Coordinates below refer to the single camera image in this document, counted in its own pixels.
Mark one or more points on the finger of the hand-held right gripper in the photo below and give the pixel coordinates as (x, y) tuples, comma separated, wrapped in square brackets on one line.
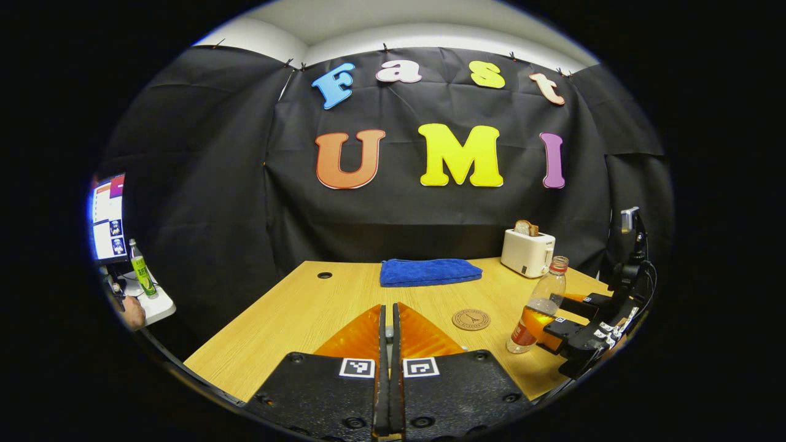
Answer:
[(583, 305), (565, 331)]

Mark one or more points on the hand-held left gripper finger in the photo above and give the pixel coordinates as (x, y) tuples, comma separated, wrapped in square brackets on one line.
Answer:
[(397, 393), (382, 393)]

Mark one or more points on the clear plastic water bottle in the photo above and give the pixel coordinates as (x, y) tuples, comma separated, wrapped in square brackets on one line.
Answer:
[(546, 288)]

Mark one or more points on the round brown coaster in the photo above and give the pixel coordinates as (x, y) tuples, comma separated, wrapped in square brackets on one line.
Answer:
[(471, 319)]

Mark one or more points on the green drink bottle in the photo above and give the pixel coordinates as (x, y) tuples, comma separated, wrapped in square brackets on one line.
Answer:
[(142, 273)]

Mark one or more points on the white toaster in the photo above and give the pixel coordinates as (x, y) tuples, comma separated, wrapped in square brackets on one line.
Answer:
[(525, 252)]

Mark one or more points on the bread slice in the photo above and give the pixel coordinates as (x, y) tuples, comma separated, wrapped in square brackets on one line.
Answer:
[(526, 228)]

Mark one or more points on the folded blue towel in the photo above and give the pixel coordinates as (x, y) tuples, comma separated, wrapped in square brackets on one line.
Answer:
[(430, 272)]

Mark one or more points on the black backdrop cloth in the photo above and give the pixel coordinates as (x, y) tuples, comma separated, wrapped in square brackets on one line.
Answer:
[(430, 215)]

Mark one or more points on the white side table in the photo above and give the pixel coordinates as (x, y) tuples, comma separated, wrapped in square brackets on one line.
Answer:
[(156, 310)]

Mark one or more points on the computer monitor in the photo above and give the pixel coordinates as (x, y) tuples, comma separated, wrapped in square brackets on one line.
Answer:
[(109, 221)]

